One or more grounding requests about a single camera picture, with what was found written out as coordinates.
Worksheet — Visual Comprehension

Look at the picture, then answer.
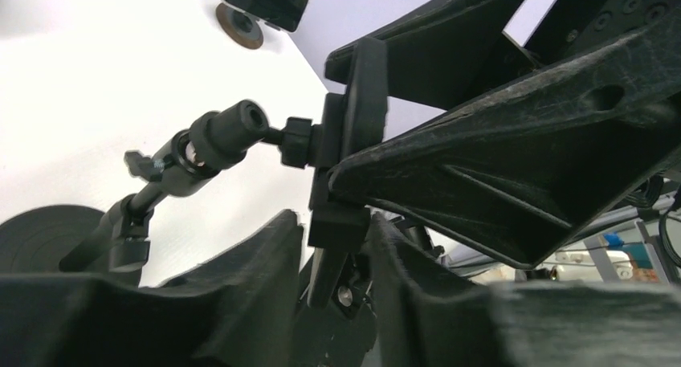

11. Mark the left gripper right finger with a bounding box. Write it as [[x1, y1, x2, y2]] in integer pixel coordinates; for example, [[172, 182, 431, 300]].
[[368, 214, 680, 366]]

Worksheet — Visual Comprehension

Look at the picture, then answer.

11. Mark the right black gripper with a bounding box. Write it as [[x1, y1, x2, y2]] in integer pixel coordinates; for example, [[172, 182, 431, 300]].
[[502, 0, 680, 67]]

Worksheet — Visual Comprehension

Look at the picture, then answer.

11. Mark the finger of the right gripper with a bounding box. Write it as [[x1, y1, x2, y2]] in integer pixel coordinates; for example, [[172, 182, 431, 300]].
[[329, 10, 680, 268], [324, 0, 540, 112]]

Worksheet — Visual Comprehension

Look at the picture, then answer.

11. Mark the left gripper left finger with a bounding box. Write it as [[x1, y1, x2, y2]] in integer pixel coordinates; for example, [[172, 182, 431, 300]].
[[1, 209, 303, 366]]

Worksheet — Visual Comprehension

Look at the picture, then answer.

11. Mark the black phone stand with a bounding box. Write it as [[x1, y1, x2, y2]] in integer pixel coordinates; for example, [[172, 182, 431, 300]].
[[1, 38, 389, 308]]

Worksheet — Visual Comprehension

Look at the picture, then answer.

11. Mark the right black phone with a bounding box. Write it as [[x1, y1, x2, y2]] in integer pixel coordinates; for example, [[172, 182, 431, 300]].
[[222, 0, 309, 33]]

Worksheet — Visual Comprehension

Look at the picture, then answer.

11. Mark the brown base phone stand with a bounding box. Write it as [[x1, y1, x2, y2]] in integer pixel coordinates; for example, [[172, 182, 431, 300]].
[[214, 3, 264, 50]]

